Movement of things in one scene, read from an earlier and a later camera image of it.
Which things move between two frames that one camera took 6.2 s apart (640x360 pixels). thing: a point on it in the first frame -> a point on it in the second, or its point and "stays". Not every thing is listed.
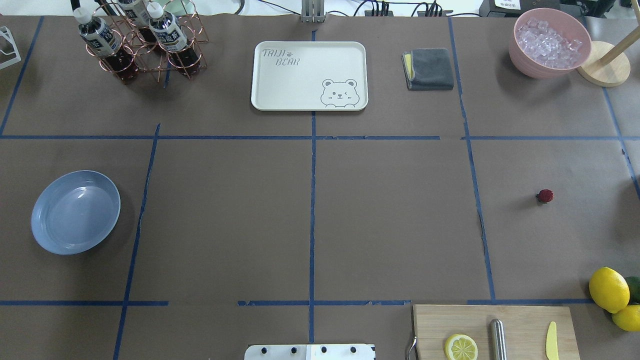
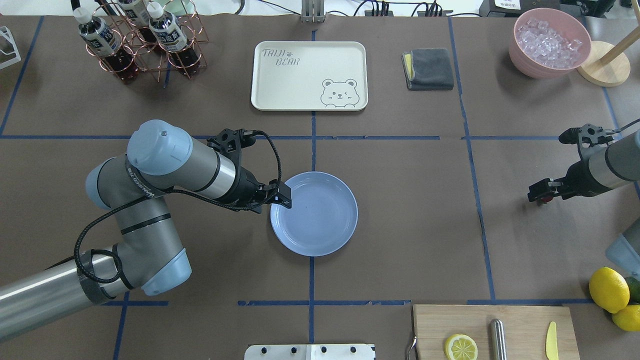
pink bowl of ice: (548, 43) stays
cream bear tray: (309, 75) stays
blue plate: (75, 212) -> (323, 216)
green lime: (634, 284) stays
